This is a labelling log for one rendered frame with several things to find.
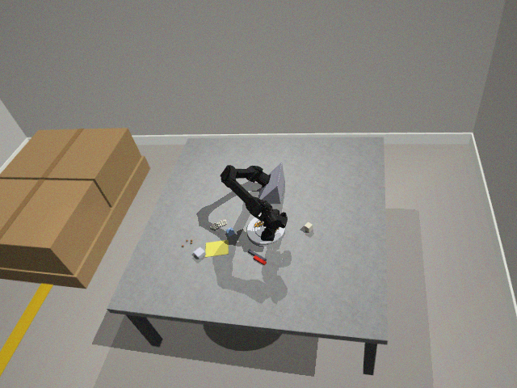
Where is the yellow flat rectangular sheet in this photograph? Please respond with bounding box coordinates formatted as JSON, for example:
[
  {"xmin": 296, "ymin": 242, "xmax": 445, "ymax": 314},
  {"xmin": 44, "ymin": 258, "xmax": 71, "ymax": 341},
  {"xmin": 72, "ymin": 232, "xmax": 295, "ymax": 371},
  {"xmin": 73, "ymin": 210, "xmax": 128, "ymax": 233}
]
[{"xmin": 205, "ymin": 240, "xmax": 229, "ymax": 257}]

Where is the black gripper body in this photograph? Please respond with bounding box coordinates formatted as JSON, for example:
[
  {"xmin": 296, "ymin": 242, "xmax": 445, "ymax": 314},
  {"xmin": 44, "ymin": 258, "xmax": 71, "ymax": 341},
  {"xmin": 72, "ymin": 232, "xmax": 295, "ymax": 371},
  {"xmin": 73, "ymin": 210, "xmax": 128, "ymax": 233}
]
[{"xmin": 261, "ymin": 209, "xmax": 280, "ymax": 241}]

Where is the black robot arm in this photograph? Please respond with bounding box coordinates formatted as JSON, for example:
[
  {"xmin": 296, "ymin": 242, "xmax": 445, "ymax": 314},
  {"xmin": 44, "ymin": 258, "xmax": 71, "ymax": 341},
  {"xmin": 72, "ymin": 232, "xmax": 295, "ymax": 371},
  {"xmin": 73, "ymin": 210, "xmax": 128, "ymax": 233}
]
[{"xmin": 220, "ymin": 165, "xmax": 288, "ymax": 230}]

